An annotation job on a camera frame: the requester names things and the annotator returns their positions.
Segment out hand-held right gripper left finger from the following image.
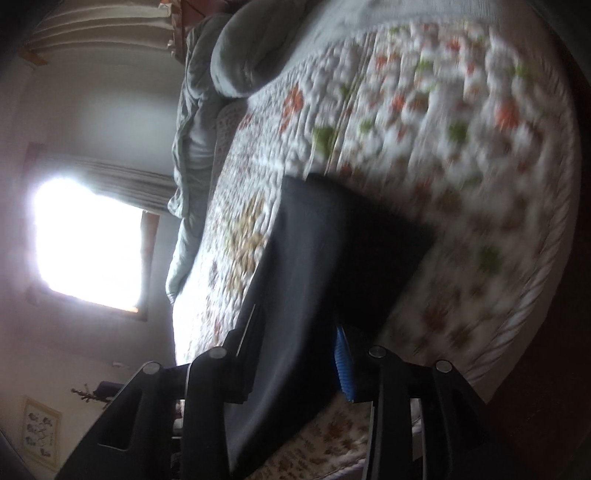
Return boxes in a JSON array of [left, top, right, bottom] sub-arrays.
[[55, 305, 264, 480]]

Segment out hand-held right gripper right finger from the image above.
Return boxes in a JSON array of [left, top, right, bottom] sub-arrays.
[[332, 324, 522, 480]]

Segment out black pants with red stripe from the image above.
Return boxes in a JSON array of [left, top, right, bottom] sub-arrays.
[[226, 173, 437, 478]]

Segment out wooden coat rack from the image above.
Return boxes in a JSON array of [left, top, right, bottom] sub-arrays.
[[71, 381, 126, 411]]

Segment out bright window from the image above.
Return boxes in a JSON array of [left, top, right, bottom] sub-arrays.
[[32, 178, 148, 319]]

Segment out grey window curtain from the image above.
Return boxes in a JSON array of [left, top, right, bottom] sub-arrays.
[[69, 157, 180, 215]]

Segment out floral quilted bedspread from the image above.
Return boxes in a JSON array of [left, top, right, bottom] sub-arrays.
[[173, 18, 580, 480]]

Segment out beige curtain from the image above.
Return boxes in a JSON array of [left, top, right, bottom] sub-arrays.
[[21, 0, 185, 63]]

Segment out framed wall picture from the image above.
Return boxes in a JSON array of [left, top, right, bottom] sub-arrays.
[[21, 396, 63, 460]]

